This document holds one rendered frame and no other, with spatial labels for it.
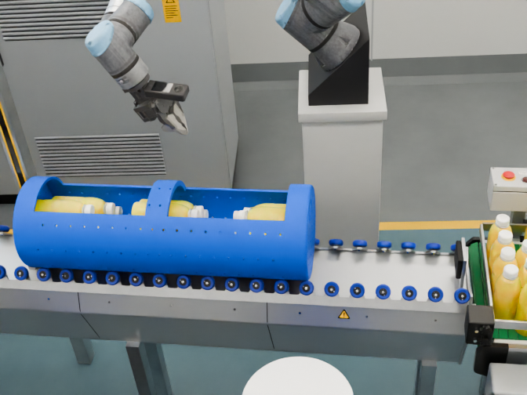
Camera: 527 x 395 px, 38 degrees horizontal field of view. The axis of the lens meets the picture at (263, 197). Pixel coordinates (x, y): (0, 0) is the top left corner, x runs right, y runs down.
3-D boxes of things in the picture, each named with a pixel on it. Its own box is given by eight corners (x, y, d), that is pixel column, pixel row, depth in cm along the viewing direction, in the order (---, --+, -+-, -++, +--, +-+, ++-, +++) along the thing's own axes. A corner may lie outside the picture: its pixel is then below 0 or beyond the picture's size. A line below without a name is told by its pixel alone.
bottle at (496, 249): (481, 286, 230) (488, 240, 218) (489, 271, 234) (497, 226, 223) (504, 294, 226) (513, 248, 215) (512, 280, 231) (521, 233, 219)
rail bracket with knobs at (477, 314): (463, 323, 219) (466, 298, 212) (488, 324, 218) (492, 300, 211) (465, 350, 211) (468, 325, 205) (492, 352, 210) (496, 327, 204)
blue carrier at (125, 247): (59, 216, 258) (34, 157, 237) (317, 226, 245) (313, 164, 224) (32, 284, 239) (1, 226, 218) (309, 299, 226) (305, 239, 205)
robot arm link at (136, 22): (118, 5, 211) (95, 33, 205) (136, -15, 202) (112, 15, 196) (143, 27, 215) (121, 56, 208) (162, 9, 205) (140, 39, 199)
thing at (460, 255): (452, 267, 233) (456, 237, 225) (460, 267, 232) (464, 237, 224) (454, 291, 225) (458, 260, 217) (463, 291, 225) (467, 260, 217)
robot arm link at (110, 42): (116, 13, 195) (96, 38, 190) (147, 50, 202) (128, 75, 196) (94, 22, 201) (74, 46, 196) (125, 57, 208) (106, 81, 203)
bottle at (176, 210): (128, 211, 224) (190, 213, 221) (135, 197, 229) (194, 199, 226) (132, 229, 228) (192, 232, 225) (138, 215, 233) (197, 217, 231)
